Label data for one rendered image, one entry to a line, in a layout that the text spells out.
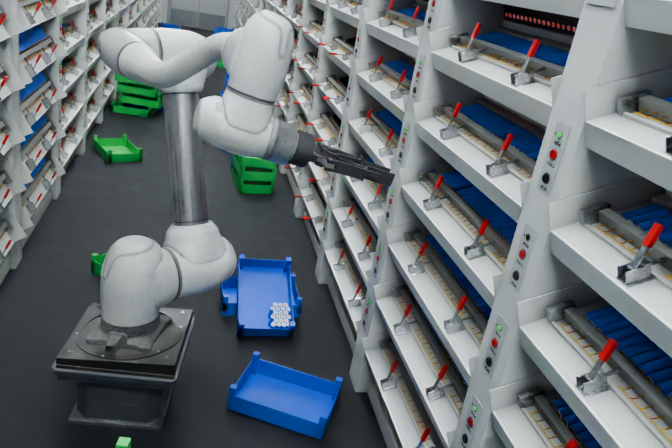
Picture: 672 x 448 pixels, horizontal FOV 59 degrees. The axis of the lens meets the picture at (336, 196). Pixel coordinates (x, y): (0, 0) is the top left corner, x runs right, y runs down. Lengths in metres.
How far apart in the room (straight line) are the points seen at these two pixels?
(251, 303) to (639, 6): 1.71
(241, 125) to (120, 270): 0.62
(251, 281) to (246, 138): 1.19
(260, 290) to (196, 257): 0.63
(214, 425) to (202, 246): 0.52
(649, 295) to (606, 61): 0.35
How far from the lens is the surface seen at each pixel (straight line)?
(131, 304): 1.68
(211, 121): 1.20
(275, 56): 1.19
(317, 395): 2.00
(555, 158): 1.06
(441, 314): 1.47
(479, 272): 1.28
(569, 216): 1.07
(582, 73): 1.05
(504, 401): 1.23
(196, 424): 1.87
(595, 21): 1.05
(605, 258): 0.99
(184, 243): 1.74
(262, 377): 2.04
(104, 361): 1.70
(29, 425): 1.90
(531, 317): 1.14
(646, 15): 0.98
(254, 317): 2.26
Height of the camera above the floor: 1.26
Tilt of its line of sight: 20 degrees down
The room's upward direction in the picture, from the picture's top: 10 degrees clockwise
